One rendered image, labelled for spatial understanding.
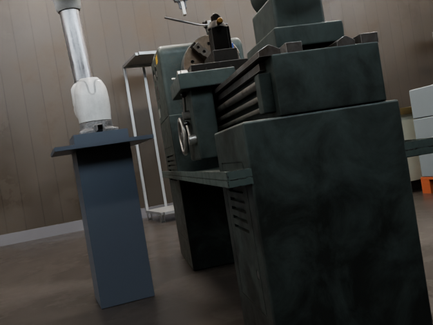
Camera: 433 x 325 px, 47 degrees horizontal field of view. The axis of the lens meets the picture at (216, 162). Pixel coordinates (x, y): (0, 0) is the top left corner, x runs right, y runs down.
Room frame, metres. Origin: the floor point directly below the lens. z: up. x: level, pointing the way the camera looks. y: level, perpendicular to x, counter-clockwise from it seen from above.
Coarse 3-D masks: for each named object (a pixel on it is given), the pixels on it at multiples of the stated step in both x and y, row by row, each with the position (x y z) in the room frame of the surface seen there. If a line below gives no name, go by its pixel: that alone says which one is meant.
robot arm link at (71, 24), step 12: (60, 0) 2.53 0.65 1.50; (72, 0) 2.55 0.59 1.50; (60, 12) 2.57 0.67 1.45; (72, 12) 2.56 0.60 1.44; (72, 24) 2.56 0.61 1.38; (72, 36) 2.56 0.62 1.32; (72, 48) 2.56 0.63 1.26; (84, 48) 2.58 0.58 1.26; (72, 60) 2.57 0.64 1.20; (84, 60) 2.57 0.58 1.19; (72, 72) 2.58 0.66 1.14; (84, 72) 2.56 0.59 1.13; (72, 96) 2.57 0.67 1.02
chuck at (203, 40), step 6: (204, 36) 2.63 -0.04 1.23; (198, 42) 2.62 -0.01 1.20; (204, 42) 2.63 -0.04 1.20; (210, 48) 2.64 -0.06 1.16; (186, 54) 2.61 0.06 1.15; (192, 54) 2.62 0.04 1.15; (186, 60) 2.61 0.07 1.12; (192, 60) 2.62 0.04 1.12; (198, 60) 2.62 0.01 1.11; (186, 66) 2.61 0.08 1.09
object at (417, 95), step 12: (432, 84) 4.07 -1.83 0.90; (420, 96) 4.21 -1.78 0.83; (432, 96) 4.09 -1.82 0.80; (420, 108) 4.23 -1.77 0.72; (432, 108) 4.10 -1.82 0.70; (420, 120) 4.25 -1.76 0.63; (432, 120) 4.12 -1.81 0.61; (420, 132) 4.27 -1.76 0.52; (432, 132) 4.14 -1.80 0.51; (420, 156) 4.31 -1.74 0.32; (432, 156) 4.18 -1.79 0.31; (432, 168) 4.20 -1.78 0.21; (432, 180) 4.26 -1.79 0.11; (432, 192) 4.25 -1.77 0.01
